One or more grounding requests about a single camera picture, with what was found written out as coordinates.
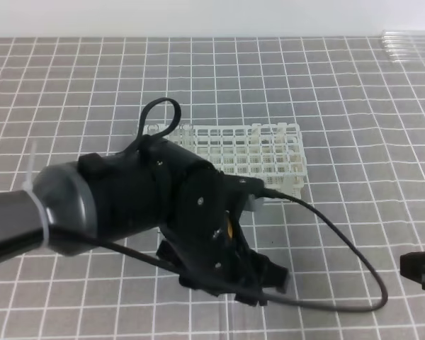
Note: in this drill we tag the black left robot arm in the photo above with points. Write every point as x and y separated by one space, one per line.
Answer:
161 204

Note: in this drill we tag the clear glass test tubes pile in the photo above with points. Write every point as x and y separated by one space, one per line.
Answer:
404 45

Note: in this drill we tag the white plastic test tube rack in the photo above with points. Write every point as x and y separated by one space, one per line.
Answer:
271 153

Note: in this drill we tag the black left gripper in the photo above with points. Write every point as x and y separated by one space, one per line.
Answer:
203 230

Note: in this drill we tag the grey checkered tablecloth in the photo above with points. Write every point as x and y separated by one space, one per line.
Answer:
362 119

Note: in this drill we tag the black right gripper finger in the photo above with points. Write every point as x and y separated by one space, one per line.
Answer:
412 267

